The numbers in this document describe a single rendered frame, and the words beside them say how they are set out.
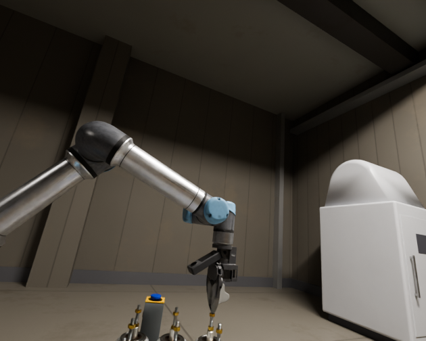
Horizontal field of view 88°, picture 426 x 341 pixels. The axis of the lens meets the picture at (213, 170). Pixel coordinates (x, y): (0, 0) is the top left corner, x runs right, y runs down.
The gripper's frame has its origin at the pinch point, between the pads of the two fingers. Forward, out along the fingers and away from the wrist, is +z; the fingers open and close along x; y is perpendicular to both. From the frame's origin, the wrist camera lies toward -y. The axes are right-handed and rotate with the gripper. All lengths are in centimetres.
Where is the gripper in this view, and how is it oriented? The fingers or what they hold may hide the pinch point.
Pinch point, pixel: (211, 307)
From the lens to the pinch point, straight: 85.9
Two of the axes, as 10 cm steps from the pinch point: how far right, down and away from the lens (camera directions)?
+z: -1.1, 9.5, -2.9
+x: -4.5, 2.1, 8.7
